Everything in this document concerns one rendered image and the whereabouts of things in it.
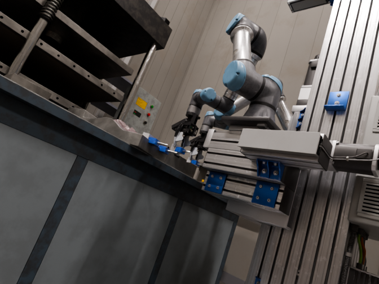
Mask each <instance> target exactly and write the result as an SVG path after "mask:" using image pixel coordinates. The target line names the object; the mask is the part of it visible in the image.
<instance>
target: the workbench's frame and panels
mask: <svg viewBox="0 0 379 284"><path fill-rule="evenodd" d="M201 188H202V184H201V183H199V182H198V181H196V180H194V179H192V178H190V177H188V176H187V175H185V174H183V173H181V172H179V171H177V170H175V169H173V168H171V167H170V166H168V165H166V164H164V163H162V162H160V161H158V160H156V159H155V158H153V157H151V156H149V155H147V154H145V153H143V152H141V151H140V150H138V149H136V148H134V147H132V146H131V145H129V144H126V143H125V142H123V141H121V140H119V139H117V138H116V137H114V136H112V135H110V134H108V133H106V132H104V131H102V130H101V129H99V128H97V127H95V126H93V125H91V124H89V123H87V122H86V121H84V120H82V119H80V118H78V117H76V116H74V115H72V114H70V113H69V112H67V111H65V110H63V109H62V108H59V107H58V106H56V105H54V104H52V103H50V102H48V101H46V100H45V99H43V98H41V97H39V96H37V95H35V94H33V93H31V92H30V91H28V90H26V89H24V88H22V87H20V86H18V85H16V84H15V83H13V82H11V81H9V80H7V79H5V78H3V77H1V76H0V284H219V282H220V280H221V276H222V272H223V269H224V265H225V262H226V259H227V255H228V252H229V249H230V245H231V242H232V239H233V235H234V232H235V229H236V225H237V222H238V219H239V215H236V214H234V213H232V212H230V211H228V210H226V206H227V203H228V199H225V198H221V197H217V196H213V195H211V194H209V193H207V192H205V191H203V190H201Z"/></svg>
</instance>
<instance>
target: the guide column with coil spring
mask: <svg viewBox="0 0 379 284"><path fill-rule="evenodd" d="M49 1H50V2H52V3H54V4H56V5H57V6H58V4H57V3H56V2H54V1H52V0H49ZM47 4H48V5H51V6H53V7H54V8H56V9H57V7H56V6H54V5H53V4H51V3H47ZM46 7H48V8H50V9H52V10H53V11H54V12H55V10H54V9H53V8H52V7H50V6H46ZM44 10H47V11H49V12H50V13H52V14H54V13H53V12H52V11H50V10H49V9H46V8H44ZM42 12H43V13H46V14H48V15H49V16H50V17H52V15H50V14H49V13H48V12H45V11H42ZM47 25H48V21H47V20H46V19H44V18H42V17H39V18H38V20H37V22H36V23H35V25H34V27H33V29H32V30H31V32H30V33H29V35H28V37H27V39H26V40H25V42H24V44H23V45H22V47H21V49H20V51H19V52H18V54H17V55H16V57H15V59H14V61H13V62H12V64H11V66H10V67H9V69H8V71H7V73H6V74H5V75H8V74H12V73H16V74H17V75H19V73H20V71H21V70H22V68H23V66H24V64H25V63H26V61H27V59H28V57H29V56H30V54H31V52H32V51H33V49H34V47H35V45H36V44H37V42H38V40H39V38H40V37H41V35H42V33H43V31H44V30H45V28H46V27H47Z"/></svg>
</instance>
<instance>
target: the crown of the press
mask: <svg viewBox="0 0 379 284"><path fill-rule="evenodd" d="M59 11H61V12H62V13H63V14H64V15H66V16H67V17H68V18H70V19H71V20H72V21H73V22H75V23H76V24H77V25H78V26H80V27H81V28H82V29H83V30H84V31H86V32H87V33H88V34H89V35H91V36H92V37H93V38H95V39H96V40H97V41H98V42H99V43H101V44H102V45H103V46H104V47H106V48H107V49H108V50H110V52H112V53H113V54H115V55H116V56H117V57H118V58H119V59H120V58H123V57H128V56H133V55H139V54H143V53H147V50H148V48H149V46H150V44H151V42H153V43H155V44H156V45H157V48H156V51H157V50H162V49H164V48H165V46H166V44H167V42H168V39H169V37H170V35H171V32H172V29H171V28H170V27H169V24H170V21H169V20H168V19H167V18H165V17H160V16H159V15H158V14H157V12H156V11H155V10H154V9H153V8H152V7H151V6H150V5H149V4H148V3H147V2H146V1H145V0H63V2H62V4H61V5H60V7H59ZM43 37H44V39H45V40H46V41H48V42H49V43H51V44H52V45H54V46H60V45H61V43H62V41H63V39H62V38H61V37H60V36H59V35H58V34H56V33H54V32H52V31H50V30H47V31H46V33H45V35H44V36H43Z"/></svg>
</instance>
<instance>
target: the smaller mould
mask: <svg viewBox="0 0 379 284"><path fill-rule="evenodd" d="M4 77H6V78H8V79H10V80H12V81H14V82H16V83H18V84H19V85H21V86H23V87H25V88H27V89H29V90H31V91H32V92H34V93H36V94H38V95H39V96H41V97H44V98H45V99H47V100H49V98H50V97H51V95H52V94H51V93H49V92H48V91H46V90H44V89H42V88H40V87H39V86H37V85H35V84H34V83H31V82H30V81H28V80H26V79H25V78H23V77H21V76H19V75H17V74H16V73H12V74H8V75H5V76H4Z"/></svg>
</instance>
